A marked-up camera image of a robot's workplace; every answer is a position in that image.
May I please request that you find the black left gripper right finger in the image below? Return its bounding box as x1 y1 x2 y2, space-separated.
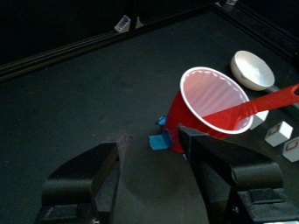
176 123 299 224

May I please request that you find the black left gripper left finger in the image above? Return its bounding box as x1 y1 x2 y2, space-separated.
33 142 118 224

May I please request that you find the white toy sushi piece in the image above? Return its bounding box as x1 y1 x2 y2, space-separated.
281 136 299 164
264 121 295 148
248 109 269 131

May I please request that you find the red plastic cup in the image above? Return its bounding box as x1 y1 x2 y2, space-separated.
162 66 255 155

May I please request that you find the blue cup holder bracket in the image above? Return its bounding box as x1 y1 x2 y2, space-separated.
156 115 168 127
148 132 173 151

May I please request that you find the red spoon handle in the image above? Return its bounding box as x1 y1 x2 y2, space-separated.
201 82 299 131

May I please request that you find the white pan with dark handle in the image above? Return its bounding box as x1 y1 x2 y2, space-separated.
228 50 299 110

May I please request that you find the black frame rail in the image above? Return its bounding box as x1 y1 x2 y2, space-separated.
0 3 217 84
210 1 299 64

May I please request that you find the pale pole foot bracket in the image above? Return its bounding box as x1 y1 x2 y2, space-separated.
113 15 132 33
134 16 145 30

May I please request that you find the vertical metal frame pole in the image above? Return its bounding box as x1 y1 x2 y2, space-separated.
130 0 138 22

